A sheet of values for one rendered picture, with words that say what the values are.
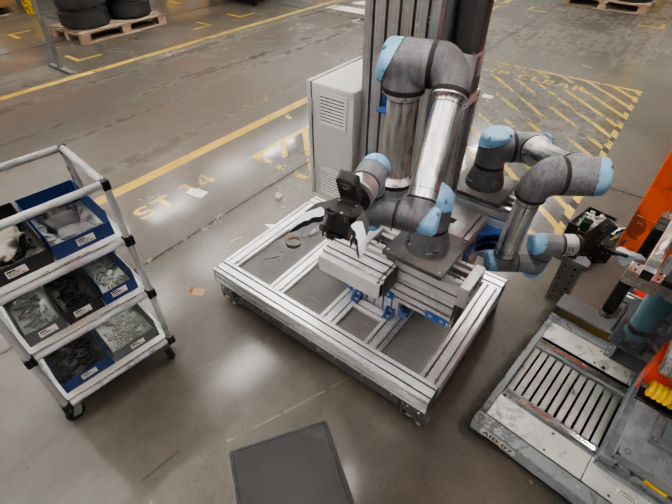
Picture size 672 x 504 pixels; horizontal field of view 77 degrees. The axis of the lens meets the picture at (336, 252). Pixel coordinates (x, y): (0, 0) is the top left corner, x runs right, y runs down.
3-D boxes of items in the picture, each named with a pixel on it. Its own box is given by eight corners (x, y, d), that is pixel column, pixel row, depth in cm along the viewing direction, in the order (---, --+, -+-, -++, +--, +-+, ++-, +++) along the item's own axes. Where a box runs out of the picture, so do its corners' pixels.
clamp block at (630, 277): (654, 297, 117) (664, 284, 113) (619, 281, 122) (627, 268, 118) (659, 287, 120) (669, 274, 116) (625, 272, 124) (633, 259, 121)
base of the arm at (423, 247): (396, 248, 145) (399, 225, 138) (418, 226, 154) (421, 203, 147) (436, 266, 138) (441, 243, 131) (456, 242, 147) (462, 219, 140)
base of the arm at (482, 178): (459, 184, 174) (463, 163, 168) (474, 169, 183) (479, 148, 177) (494, 197, 168) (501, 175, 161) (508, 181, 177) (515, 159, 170)
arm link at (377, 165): (391, 182, 111) (394, 152, 105) (378, 205, 103) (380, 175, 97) (362, 176, 113) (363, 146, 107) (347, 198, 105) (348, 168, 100)
